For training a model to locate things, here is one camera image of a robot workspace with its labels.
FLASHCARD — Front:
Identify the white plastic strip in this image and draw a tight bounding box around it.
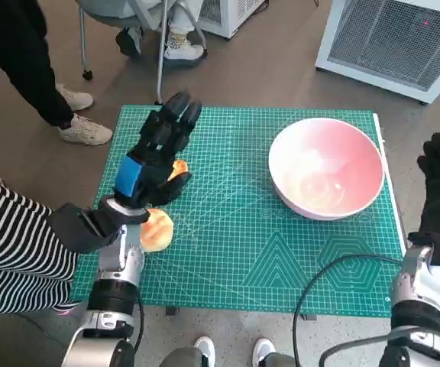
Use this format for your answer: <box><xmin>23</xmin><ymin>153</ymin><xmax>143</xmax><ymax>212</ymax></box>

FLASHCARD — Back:
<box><xmin>371</xmin><ymin>112</ymin><xmax>407</xmax><ymax>252</ymax></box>

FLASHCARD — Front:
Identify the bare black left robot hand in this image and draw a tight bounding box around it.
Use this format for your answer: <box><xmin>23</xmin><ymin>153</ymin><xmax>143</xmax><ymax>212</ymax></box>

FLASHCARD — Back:
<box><xmin>112</xmin><ymin>90</ymin><xmax>202</xmax><ymax>210</ymax></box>

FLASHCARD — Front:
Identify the pink bowl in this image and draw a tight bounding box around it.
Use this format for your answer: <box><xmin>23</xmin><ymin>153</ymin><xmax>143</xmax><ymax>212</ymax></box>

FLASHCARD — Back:
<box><xmin>268</xmin><ymin>117</ymin><xmax>386</xmax><ymax>221</ymax></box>

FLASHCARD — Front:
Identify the green cutting mat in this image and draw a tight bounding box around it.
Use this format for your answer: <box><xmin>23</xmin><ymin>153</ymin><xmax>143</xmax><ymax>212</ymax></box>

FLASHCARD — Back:
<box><xmin>70</xmin><ymin>103</ymin><xmax>403</xmax><ymax>318</ymax></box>

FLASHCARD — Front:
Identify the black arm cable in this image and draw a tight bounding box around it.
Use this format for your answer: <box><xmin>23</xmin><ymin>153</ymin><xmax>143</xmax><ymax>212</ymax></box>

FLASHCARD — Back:
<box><xmin>292</xmin><ymin>254</ymin><xmax>404</xmax><ymax>367</ymax></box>
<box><xmin>131</xmin><ymin>290</ymin><xmax>145</xmax><ymax>345</ymax></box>

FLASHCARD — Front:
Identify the grey office chair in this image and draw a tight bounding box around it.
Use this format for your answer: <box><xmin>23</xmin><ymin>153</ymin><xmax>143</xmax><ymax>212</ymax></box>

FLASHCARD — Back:
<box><xmin>76</xmin><ymin>0</ymin><xmax>209</xmax><ymax>105</ymax></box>

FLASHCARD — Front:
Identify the person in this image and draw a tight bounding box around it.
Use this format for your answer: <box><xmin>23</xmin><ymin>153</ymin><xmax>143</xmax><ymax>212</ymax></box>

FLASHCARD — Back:
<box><xmin>115</xmin><ymin>0</ymin><xmax>209</xmax><ymax>62</ymax></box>
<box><xmin>0</xmin><ymin>0</ymin><xmax>113</xmax><ymax>146</ymax></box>
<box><xmin>158</xmin><ymin>335</ymin><xmax>296</xmax><ymax>367</ymax></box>
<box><xmin>0</xmin><ymin>158</ymin><xmax>82</xmax><ymax>317</ymax></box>

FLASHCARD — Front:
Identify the small white cabinet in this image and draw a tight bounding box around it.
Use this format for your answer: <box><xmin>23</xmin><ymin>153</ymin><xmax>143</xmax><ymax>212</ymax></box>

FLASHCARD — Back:
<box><xmin>199</xmin><ymin>0</ymin><xmax>270</xmax><ymax>38</ymax></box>

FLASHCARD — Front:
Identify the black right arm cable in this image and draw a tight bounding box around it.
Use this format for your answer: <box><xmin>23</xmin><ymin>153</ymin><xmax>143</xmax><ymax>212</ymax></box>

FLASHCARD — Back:
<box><xmin>292</xmin><ymin>254</ymin><xmax>404</xmax><ymax>367</ymax></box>

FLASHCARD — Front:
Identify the large white mesh-front cabinet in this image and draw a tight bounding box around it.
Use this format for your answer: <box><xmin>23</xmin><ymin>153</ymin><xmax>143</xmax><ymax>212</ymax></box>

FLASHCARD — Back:
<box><xmin>314</xmin><ymin>0</ymin><xmax>440</xmax><ymax>105</ymax></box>

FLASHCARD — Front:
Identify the long braided toy bread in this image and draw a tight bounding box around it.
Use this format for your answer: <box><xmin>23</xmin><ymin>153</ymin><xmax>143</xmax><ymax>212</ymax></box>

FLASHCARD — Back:
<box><xmin>166</xmin><ymin>159</ymin><xmax>189</xmax><ymax>183</ymax></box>

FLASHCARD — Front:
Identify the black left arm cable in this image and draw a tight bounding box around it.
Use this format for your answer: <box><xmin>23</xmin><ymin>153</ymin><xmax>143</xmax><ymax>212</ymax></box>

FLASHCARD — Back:
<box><xmin>131</xmin><ymin>290</ymin><xmax>145</xmax><ymax>345</ymax></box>

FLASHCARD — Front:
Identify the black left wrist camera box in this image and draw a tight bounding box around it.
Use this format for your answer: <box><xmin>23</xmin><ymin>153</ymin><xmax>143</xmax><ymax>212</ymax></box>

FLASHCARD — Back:
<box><xmin>47</xmin><ymin>202</ymin><xmax>124</xmax><ymax>254</ymax></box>

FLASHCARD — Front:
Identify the round toy bread bun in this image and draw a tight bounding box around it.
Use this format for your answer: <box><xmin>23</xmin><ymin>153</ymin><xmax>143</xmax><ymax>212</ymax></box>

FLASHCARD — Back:
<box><xmin>139</xmin><ymin>208</ymin><xmax>175</xmax><ymax>253</ymax></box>

